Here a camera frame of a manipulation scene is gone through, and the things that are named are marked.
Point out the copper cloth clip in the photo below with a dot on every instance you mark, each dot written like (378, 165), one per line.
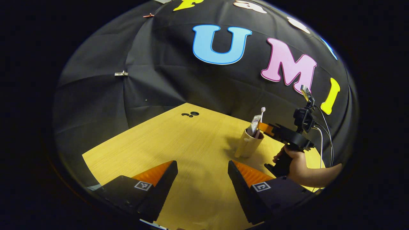
(148, 15)

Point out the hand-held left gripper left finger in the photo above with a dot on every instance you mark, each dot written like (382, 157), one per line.
(163, 191)

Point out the white toothpaste tube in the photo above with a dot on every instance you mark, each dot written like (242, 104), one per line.
(254, 124)

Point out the yellow wooden desktop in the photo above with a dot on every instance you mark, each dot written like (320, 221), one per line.
(191, 143)

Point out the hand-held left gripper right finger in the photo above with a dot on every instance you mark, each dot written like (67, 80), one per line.
(239, 191)

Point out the white cloth clip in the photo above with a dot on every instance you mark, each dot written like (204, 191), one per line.
(121, 73)

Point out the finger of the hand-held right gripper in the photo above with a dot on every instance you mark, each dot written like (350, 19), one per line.
(266, 127)

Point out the black backdrop cloth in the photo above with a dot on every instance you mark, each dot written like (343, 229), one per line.
(175, 83)

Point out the pink toothbrush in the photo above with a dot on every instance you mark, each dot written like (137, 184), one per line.
(262, 110)

